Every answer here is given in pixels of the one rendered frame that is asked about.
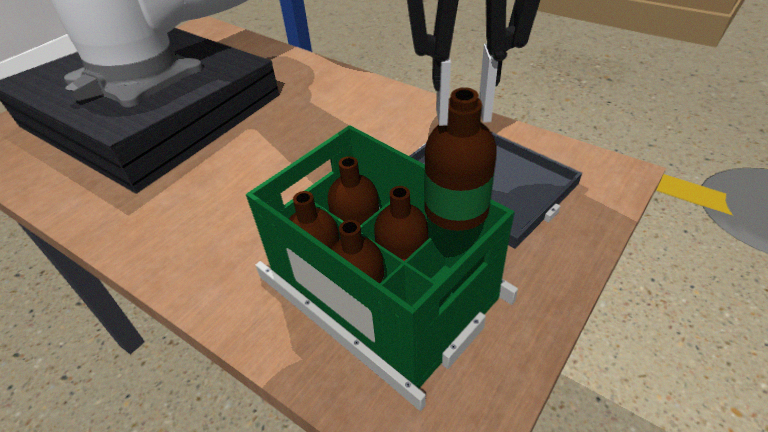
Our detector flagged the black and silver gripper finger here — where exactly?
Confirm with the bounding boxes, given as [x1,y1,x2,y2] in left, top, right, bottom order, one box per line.
[407,0,459,126]
[479,0,540,122]

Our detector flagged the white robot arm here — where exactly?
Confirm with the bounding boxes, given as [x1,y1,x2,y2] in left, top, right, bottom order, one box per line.
[51,0,248,107]

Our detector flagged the green plastic crate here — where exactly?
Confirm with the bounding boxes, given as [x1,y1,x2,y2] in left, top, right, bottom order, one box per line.
[259,134,515,388]

